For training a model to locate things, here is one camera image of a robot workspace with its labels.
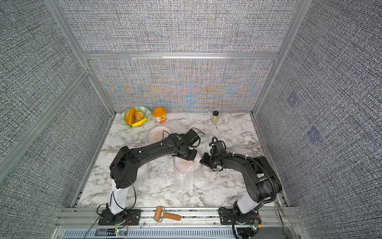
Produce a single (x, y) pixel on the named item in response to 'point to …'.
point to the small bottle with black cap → (215, 117)
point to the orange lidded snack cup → (159, 113)
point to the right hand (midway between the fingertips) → (200, 158)
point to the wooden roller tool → (159, 214)
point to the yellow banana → (140, 123)
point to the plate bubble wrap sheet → (174, 128)
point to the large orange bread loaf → (130, 116)
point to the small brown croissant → (139, 115)
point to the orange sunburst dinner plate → (186, 166)
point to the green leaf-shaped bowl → (145, 112)
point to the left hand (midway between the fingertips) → (196, 157)
